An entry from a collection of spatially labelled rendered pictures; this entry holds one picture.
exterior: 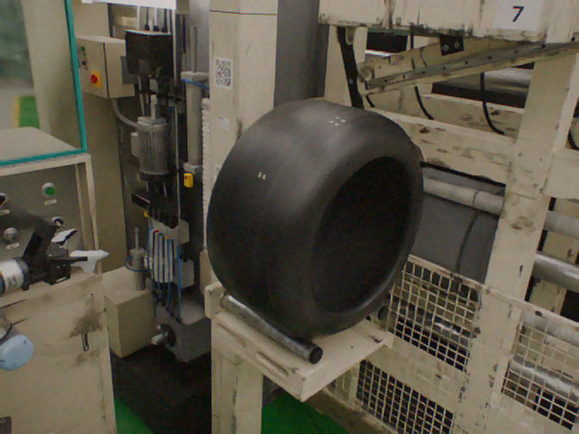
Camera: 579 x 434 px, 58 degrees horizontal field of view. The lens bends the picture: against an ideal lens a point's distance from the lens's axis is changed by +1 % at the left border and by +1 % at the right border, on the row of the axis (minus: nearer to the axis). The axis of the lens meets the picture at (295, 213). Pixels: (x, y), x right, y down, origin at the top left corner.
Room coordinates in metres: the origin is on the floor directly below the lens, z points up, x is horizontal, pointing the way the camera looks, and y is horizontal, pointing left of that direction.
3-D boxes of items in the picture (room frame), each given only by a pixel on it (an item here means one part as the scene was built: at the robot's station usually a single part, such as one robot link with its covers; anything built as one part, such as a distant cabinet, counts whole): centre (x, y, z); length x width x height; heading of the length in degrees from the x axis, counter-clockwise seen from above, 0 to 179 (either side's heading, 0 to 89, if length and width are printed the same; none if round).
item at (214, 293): (1.37, 0.09, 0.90); 0.40 x 0.03 x 0.10; 137
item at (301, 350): (1.14, 0.05, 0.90); 0.35 x 0.05 x 0.05; 47
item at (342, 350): (1.25, -0.04, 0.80); 0.37 x 0.36 x 0.02; 137
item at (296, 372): (1.15, 0.06, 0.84); 0.36 x 0.09 x 0.06; 47
